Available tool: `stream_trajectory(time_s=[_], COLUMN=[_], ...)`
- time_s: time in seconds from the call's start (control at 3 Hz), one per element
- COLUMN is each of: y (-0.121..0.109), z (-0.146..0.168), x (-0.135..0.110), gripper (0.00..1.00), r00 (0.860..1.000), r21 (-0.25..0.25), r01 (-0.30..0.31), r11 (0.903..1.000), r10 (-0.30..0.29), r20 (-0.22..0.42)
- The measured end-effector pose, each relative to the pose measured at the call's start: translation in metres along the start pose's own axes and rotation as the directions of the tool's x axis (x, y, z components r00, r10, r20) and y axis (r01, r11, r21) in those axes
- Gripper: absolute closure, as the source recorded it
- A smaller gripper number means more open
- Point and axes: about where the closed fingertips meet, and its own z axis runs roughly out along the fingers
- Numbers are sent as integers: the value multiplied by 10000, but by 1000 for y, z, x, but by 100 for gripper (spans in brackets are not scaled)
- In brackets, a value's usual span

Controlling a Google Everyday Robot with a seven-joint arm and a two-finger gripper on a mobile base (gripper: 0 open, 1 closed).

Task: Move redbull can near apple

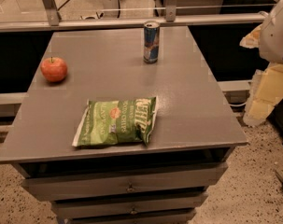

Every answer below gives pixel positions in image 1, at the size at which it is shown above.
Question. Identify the green jalapeno chips bag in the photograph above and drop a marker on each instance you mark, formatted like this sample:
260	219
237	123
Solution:
116	122

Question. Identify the metal railing frame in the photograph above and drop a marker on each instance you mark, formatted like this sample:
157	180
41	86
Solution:
59	15

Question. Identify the grey drawer cabinet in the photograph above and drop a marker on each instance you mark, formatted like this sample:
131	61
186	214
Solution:
194	123

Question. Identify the middle grey drawer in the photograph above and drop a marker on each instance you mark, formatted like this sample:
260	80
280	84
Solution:
130	206

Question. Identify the blue silver redbull can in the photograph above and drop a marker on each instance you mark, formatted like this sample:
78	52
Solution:
151	41

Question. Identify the red apple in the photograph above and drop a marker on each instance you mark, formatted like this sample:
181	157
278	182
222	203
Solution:
54	69

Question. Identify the bottom grey drawer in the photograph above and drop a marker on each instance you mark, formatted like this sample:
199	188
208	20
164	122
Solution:
179	216

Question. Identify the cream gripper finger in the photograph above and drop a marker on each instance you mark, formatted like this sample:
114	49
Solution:
266	91
252	39

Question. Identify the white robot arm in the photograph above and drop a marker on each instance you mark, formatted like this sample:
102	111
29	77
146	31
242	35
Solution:
271	36

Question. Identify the grey drawer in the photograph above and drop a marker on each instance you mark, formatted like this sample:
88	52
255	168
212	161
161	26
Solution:
126	182
130	206
179	216

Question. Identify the top grey drawer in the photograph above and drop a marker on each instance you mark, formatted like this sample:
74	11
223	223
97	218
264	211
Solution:
126	182

